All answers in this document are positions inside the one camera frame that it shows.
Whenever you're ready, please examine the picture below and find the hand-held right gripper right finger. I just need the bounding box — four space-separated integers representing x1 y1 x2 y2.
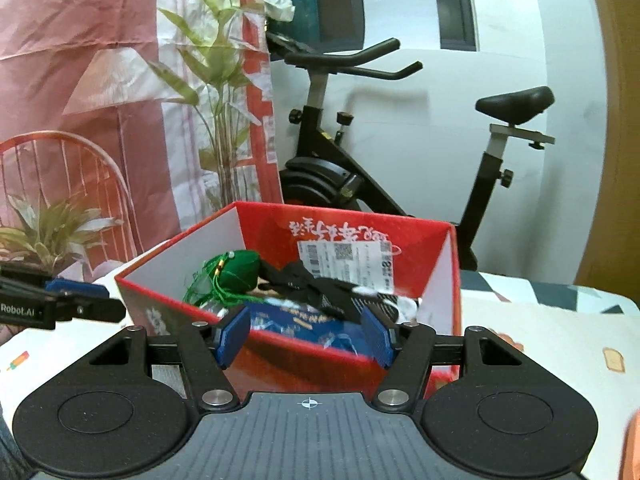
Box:
360 305 536 413

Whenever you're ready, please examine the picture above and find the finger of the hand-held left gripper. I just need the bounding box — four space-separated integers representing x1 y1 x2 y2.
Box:
44 279 110 300
52 296 127 324

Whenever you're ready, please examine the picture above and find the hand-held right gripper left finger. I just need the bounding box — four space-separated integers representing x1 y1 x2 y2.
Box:
85 305 252 412

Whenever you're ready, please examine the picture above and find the blue foil packet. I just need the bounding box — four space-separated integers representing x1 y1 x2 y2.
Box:
245 300 373 358

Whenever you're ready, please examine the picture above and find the green tasselled sachet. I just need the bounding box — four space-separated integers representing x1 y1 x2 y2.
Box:
182 251 261 312

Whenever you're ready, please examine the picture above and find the red cardboard box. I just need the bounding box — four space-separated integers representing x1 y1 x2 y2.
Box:
115 201 462 401

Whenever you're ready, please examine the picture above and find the black fabric item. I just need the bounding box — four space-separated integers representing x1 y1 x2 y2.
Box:
257 260 401 326

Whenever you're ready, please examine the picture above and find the low artificial plant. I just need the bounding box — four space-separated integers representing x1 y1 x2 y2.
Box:
0 194 125 272

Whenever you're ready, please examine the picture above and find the printed tablecloth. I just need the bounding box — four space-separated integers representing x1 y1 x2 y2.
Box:
0 269 640 480

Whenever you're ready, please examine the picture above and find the black exercise bike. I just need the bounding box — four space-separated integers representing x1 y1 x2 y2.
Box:
265 30 557 272

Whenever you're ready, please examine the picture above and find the pink printed backdrop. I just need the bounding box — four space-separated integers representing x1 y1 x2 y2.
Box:
0 0 285 283

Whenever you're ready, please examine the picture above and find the tall artificial plant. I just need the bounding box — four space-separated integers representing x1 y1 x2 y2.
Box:
149 0 268 207

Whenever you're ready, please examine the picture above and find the orange object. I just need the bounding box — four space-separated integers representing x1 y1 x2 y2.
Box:
619 407 640 480

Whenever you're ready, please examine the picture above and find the wooden door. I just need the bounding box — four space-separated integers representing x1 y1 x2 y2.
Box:
575 0 640 307

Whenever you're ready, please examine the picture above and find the white artificial flower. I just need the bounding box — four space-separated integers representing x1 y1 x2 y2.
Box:
262 0 296 22

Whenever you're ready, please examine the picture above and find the teal window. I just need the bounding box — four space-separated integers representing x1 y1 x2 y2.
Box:
260 0 366 57

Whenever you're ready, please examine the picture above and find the dark narrow window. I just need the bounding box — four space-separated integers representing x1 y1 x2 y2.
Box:
431 0 477 52

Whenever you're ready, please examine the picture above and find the red wire chair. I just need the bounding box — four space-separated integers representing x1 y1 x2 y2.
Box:
0 131 139 267

